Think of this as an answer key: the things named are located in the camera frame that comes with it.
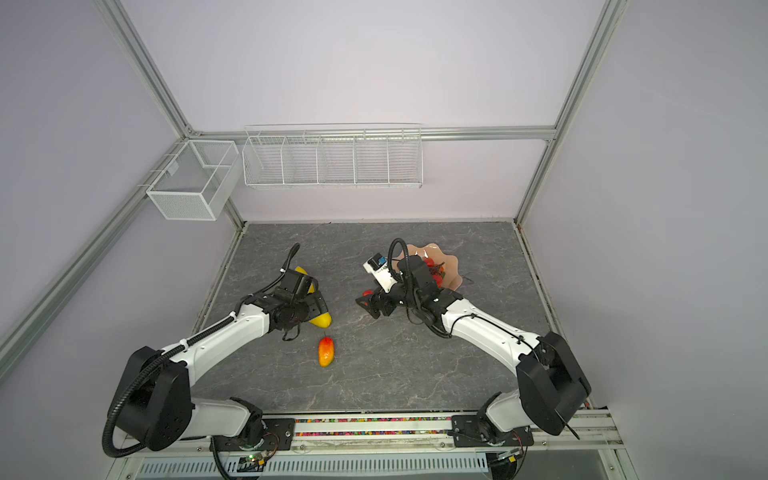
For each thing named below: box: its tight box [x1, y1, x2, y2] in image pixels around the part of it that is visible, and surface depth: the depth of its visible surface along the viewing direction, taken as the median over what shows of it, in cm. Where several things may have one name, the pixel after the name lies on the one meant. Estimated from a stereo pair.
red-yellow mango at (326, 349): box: [318, 336, 335, 368], surface depth 86 cm
